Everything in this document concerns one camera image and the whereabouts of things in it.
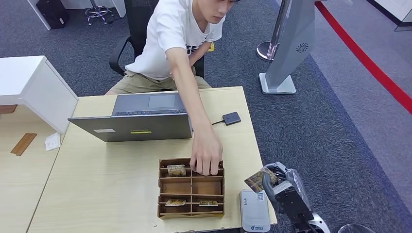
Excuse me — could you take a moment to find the clear round dome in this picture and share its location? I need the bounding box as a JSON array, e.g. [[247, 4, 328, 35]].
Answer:
[[338, 224, 376, 233]]

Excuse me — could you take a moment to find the person's right hand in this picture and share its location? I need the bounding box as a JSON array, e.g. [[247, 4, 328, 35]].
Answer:
[[189, 127, 223, 177]]

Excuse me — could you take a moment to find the grey kiosk stand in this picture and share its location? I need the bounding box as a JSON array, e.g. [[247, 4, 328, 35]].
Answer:
[[258, 0, 318, 96]]

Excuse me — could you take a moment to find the white card reader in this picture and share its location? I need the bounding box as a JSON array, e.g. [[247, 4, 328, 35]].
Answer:
[[239, 189, 272, 233]]

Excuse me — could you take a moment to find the wooden card organizer box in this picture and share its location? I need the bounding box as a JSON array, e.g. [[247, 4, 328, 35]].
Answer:
[[157, 157, 225, 220]]

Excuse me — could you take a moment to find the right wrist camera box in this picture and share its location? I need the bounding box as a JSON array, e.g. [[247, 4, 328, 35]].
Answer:
[[274, 183, 315, 223]]

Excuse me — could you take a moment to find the yellow tree-print ID card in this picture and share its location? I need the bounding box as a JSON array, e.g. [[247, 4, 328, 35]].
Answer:
[[244, 169, 279, 194]]

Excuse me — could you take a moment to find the chrome stanchion post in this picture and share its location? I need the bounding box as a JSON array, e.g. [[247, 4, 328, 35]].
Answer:
[[256, 0, 292, 63]]

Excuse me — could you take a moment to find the person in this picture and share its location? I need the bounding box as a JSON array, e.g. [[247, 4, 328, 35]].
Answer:
[[104, 0, 242, 177]]

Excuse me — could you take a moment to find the white desk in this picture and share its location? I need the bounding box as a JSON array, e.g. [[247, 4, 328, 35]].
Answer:
[[26, 0, 127, 32]]

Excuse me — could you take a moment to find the black USB hub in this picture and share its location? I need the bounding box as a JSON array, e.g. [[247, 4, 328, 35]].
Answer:
[[222, 111, 242, 126]]

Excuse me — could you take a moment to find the white paper slip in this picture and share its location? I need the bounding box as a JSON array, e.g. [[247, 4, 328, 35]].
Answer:
[[44, 132, 61, 152]]

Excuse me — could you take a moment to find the grey laptop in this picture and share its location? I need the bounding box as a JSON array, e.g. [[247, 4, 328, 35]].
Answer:
[[68, 92, 194, 143]]

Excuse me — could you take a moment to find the black computer tower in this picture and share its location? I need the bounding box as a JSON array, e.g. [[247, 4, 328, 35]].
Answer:
[[35, 0, 70, 30]]

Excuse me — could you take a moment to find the white counter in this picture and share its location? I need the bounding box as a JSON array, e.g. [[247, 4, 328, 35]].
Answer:
[[367, 0, 412, 32]]

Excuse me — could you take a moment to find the black office chair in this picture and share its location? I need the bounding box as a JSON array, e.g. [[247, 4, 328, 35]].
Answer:
[[108, 0, 206, 80]]

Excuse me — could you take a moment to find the chrome stool base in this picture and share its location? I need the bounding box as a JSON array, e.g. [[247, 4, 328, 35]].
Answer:
[[85, 0, 116, 26]]

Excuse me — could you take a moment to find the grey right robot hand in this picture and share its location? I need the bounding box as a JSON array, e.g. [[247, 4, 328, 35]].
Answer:
[[260, 162, 312, 216]]

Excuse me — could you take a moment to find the white cabinet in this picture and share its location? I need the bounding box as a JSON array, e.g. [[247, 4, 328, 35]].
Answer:
[[0, 55, 79, 135]]

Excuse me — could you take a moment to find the brown wooden strip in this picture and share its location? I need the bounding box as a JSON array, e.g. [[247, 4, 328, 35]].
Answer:
[[10, 133, 37, 157]]

